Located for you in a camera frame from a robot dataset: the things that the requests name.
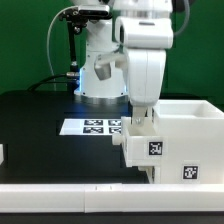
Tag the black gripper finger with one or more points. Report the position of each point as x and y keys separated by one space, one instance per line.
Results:
x=139 y=114

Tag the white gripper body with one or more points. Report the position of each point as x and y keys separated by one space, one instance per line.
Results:
x=145 y=70

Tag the white drawer cabinet box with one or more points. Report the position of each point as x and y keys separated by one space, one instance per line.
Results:
x=192 y=132

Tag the white drawer with knob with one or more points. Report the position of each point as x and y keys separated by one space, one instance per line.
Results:
x=152 y=172

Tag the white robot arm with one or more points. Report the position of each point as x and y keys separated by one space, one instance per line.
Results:
x=112 y=26

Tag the marker tag sheet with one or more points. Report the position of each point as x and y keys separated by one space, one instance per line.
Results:
x=96 y=127

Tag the white left fence piece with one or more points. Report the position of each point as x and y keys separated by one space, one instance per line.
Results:
x=1 y=154

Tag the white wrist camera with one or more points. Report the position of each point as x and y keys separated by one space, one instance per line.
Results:
x=102 y=64

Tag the white front fence rail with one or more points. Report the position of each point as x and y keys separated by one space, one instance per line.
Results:
x=91 y=198

